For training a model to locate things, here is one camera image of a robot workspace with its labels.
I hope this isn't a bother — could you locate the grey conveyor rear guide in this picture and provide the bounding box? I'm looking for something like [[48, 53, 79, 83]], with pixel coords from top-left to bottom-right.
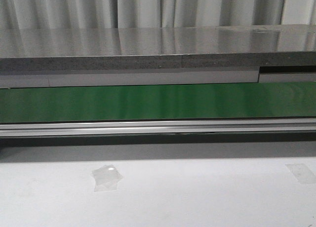
[[0, 66, 316, 88]]

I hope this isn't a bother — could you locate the clear tape patch left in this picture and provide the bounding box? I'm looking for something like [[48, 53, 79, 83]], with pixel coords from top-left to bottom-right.
[[92, 165, 123, 192]]

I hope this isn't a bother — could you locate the clear tape patch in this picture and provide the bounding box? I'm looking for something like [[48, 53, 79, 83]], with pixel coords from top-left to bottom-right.
[[285, 164, 316, 185], [92, 165, 123, 192]]

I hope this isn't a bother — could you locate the green conveyor belt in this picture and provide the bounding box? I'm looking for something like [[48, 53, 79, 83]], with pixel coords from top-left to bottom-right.
[[0, 82, 316, 123]]

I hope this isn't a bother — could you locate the clear tape patch right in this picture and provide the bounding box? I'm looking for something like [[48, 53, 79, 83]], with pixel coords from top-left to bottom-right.
[[285, 164, 316, 185]]

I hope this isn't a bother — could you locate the white pleated curtain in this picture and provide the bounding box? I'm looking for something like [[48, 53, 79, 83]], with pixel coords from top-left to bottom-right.
[[0, 0, 316, 30]]

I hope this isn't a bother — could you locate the aluminium conveyor front rail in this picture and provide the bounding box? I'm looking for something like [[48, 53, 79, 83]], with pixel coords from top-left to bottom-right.
[[0, 118, 316, 138]]

